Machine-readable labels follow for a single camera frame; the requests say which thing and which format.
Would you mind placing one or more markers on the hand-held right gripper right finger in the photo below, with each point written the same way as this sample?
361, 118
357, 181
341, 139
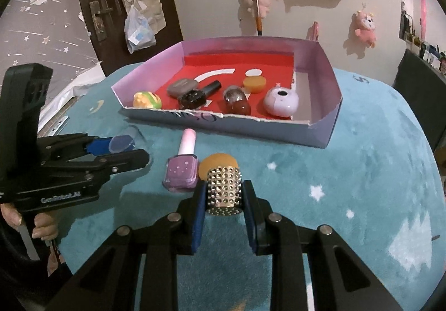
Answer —
249, 217

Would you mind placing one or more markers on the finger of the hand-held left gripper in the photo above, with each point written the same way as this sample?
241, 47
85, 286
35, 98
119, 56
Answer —
101, 146
118, 162

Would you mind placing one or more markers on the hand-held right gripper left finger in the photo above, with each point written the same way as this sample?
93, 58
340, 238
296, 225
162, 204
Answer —
198, 217

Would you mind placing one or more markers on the silver studded bottle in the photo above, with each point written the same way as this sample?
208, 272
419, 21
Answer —
223, 192

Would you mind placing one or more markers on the burger shaped toy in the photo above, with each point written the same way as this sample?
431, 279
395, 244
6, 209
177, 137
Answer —
147, 100

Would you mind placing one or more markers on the pink cardboard box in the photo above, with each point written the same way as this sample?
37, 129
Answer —
244, 126

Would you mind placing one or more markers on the grey compact case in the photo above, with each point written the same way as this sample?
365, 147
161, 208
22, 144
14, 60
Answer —
177, 86

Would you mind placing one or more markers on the black nail polish bottle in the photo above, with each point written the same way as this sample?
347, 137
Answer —
191, 99

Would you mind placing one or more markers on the brown bottle silver cap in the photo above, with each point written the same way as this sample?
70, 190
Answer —
240, 107

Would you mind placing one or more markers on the person's left hand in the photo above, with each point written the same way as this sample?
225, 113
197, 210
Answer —
45, 224

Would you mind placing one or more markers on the purple nail polish bottle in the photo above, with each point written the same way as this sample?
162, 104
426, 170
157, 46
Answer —
179, 171

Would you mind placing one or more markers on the white plastic packaging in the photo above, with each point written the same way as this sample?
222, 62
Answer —
69, 95

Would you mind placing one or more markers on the teal rug with stars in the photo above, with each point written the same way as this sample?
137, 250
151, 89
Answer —
348, 164

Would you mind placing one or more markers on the clear plastic bag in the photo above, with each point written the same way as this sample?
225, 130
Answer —
139, 32

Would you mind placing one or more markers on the red liner sheet white logo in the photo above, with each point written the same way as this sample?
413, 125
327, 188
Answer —
209, 63

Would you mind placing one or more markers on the mop pole orange grip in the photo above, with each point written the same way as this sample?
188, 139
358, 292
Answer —
257, 1

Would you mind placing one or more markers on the black draped table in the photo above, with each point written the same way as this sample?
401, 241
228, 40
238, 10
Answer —
418, 88

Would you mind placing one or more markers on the pink plush cow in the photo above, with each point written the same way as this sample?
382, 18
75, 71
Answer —
365, 29

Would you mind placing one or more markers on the row of cosmetic bottles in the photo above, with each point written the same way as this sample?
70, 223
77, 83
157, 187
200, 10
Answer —
432, 53

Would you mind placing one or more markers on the pink wall hook item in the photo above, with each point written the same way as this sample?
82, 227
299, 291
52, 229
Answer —
314, 32

